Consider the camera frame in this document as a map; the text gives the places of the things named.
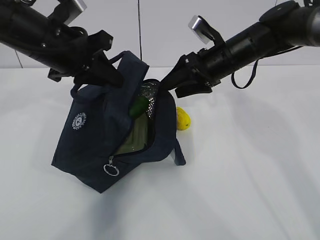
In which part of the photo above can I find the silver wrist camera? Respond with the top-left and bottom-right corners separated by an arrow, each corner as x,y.
188,15 -> 225,46
48,0 -> 87,25

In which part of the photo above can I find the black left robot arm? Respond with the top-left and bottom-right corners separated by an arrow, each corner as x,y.
0,0 -> 124,88

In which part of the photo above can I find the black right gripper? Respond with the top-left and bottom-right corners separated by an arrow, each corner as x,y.
158,52 -> 221,98

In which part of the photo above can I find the navy blue lunch bag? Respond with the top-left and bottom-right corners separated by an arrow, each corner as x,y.
51,51 -> 186,193

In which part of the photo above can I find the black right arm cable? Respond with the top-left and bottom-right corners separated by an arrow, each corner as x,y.
231,44 -> 305,90

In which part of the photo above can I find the glass container with green lid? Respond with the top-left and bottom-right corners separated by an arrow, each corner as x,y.
115,114 -> 149,155

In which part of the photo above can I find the yellow lemon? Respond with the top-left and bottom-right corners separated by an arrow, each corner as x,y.
176,107 -> 191,131

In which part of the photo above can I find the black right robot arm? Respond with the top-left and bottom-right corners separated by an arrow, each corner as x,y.
159,0 -> 320,98

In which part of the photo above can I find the green cucumber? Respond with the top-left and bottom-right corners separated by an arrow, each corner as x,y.
128,96 -> 149,119

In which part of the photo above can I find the black vertical wall cable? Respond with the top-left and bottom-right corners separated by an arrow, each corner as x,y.
137,0 -> 145,61

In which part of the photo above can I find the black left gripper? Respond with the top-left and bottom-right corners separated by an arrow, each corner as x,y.
48,30 -> 124,88

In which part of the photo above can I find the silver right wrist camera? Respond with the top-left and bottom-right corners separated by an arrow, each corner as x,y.
188,15 -> 225,46

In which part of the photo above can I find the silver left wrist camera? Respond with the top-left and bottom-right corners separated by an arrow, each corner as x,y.
48,0 -> 87,25

